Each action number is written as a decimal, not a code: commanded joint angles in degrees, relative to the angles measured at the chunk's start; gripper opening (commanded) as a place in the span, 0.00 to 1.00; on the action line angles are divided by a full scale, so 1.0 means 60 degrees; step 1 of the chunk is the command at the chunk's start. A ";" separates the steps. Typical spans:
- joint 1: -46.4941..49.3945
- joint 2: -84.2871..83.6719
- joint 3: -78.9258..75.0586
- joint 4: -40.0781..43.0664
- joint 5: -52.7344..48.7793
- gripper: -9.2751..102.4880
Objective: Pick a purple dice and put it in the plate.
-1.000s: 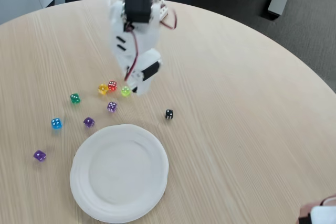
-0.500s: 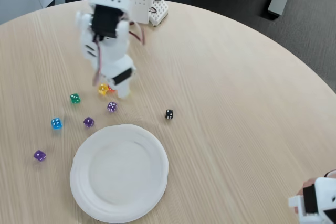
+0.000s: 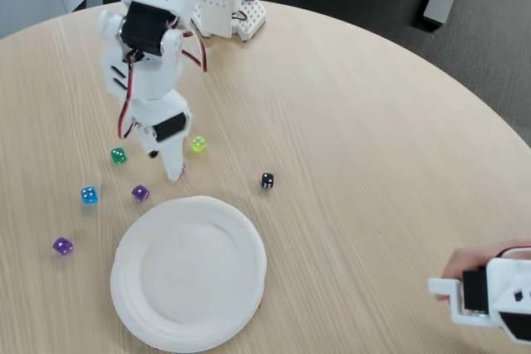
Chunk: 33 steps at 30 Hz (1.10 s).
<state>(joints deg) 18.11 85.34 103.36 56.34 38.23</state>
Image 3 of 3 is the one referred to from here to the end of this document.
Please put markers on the blue translucent dice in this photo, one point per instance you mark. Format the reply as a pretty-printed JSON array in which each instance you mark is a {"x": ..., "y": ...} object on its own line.
[{"x": 89, "y": 195}]

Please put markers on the person's hand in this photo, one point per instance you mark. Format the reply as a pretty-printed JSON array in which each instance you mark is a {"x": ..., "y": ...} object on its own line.
[{"x": 469, "y": 258}]

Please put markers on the white paper plate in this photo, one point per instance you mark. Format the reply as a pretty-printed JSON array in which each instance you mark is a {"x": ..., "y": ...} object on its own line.
[{"x": 188, "y": 275}]

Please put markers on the white leader arm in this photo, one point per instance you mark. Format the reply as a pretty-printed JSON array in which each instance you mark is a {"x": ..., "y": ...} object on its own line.
[{"x": 498, "y": 296}]

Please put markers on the black dice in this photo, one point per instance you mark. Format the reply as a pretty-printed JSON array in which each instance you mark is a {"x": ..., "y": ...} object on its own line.
[{"x": 267, "y": 180}]

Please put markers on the light green translucent dice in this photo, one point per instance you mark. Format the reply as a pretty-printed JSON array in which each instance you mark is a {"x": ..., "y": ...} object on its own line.
[{"x": 198, "y": 144}]

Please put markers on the dark green translucent dice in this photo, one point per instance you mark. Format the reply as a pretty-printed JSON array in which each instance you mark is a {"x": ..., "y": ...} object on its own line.
[{"x": 119, "y": 156}]

